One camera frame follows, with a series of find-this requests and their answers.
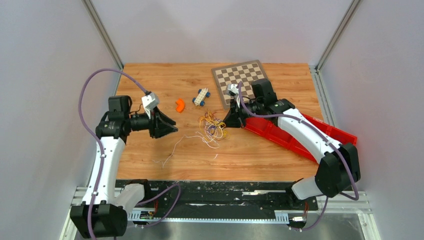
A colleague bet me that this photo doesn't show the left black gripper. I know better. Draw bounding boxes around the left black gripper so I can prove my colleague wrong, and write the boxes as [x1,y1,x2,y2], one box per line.
[125,106,178,139]

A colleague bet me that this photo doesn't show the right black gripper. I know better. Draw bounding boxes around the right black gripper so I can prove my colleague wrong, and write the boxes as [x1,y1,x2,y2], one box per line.
[220,97,263,129]

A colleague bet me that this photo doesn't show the white thin wire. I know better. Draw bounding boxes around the white thin wire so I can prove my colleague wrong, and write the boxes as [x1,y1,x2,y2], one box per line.
[151,134,220,169]

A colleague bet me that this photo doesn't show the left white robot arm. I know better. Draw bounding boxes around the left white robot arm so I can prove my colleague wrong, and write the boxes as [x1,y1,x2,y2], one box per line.
[70,92,178,240]

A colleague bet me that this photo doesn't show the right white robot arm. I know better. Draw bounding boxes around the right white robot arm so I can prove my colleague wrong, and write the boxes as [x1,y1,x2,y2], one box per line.
[223,78,361,209]

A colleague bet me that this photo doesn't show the orange curved plastic piece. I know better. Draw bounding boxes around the orange curved plastic piece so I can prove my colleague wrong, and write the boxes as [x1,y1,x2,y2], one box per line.
[175,98,186,113]

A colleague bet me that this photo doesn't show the red compartment tray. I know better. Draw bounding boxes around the red compartment tray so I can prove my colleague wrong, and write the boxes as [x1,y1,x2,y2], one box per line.
[245,114,358,162]

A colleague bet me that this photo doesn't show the white toy car blue wheels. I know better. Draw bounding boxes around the white toy car blue wheels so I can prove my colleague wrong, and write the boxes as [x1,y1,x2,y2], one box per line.
[192,87,211,107]

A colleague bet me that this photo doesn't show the wooden chessboard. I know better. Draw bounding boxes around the wooden chessboard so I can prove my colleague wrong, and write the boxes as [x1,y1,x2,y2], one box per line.
[211,60,268,110]

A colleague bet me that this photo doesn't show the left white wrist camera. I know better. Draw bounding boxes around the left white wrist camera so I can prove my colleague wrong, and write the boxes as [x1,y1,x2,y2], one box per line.
[141,92,160,120]

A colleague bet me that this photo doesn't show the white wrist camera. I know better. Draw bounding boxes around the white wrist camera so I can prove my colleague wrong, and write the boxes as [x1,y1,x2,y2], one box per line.
[141,92,160,120]
[225,83,239,97]

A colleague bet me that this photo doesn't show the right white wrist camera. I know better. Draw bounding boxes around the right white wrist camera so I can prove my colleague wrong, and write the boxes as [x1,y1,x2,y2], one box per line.
[225,83,239,97]

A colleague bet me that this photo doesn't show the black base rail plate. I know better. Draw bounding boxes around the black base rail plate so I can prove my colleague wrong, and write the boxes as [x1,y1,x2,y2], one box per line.
[115,179,318,221]

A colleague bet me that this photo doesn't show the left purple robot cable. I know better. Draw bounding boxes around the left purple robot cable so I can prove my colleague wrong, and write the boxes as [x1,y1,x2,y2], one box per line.
[78,68,182,240]

